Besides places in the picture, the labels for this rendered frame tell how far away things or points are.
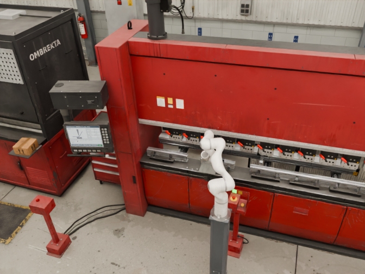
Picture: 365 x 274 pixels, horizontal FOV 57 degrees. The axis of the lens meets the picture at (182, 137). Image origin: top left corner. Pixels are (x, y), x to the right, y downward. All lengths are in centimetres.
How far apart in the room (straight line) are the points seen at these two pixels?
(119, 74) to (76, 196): 228
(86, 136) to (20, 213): 192
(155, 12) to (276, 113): 148
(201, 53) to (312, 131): 128
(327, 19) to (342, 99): 419
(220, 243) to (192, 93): 149
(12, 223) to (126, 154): 192
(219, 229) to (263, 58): 160
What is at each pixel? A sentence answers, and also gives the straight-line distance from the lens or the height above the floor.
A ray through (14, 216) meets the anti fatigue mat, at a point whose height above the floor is 1.
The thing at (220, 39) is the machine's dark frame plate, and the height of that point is 230.
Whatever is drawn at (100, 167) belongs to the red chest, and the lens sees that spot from 486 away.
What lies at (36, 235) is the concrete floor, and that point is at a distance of 480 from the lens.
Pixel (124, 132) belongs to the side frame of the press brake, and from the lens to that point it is 374.
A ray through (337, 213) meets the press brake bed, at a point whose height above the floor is 65.
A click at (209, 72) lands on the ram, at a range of 326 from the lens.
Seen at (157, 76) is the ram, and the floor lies 194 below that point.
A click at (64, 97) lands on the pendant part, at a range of 344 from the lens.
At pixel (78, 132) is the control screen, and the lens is 359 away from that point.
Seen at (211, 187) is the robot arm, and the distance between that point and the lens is 291.
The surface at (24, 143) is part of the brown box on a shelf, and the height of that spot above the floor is 110.
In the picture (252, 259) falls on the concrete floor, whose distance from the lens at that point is 420.
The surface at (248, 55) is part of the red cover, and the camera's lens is 311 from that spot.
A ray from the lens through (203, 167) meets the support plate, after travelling 371.
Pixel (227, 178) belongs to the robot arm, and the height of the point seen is 143.
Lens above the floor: 341
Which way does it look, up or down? 35 degrees down
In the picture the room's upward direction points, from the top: 2 degrees counter-clockwise
